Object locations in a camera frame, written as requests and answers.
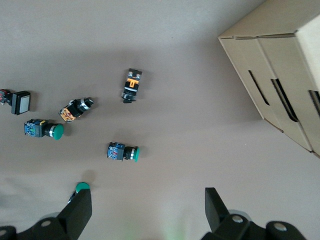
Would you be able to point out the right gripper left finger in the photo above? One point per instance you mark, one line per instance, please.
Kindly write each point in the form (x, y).
(72, 217)

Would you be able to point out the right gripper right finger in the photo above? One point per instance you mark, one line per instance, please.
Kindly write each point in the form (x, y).
(220, 217)

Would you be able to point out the green mushroom push button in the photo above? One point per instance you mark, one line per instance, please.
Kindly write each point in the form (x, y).
(82, 187)
(116, 151)

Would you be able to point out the black square push button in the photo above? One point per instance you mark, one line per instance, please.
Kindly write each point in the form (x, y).
(21, 102)

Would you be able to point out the cardboard sorting box with slots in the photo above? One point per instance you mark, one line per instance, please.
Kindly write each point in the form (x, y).
(287, 75)

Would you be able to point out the blue switch component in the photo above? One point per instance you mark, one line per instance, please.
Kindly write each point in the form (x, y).
(33, 128)

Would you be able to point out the black selector switch orange block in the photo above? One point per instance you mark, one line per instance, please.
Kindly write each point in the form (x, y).
(75, 110)
(131, 86)

